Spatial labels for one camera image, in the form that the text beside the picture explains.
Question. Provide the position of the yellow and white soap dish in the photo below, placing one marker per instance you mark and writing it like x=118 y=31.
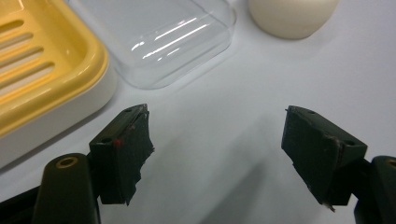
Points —
x=43 y=74

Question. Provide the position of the clear plastic soap dish lid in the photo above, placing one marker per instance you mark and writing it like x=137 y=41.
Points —
x=162 y=40

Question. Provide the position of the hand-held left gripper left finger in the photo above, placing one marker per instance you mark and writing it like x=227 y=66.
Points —
x=121 y=155

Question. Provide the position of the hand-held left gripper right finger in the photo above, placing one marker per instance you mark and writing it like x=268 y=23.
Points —
x=314 y=155

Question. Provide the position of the cream soap bar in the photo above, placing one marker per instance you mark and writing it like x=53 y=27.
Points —
x=289 y=15

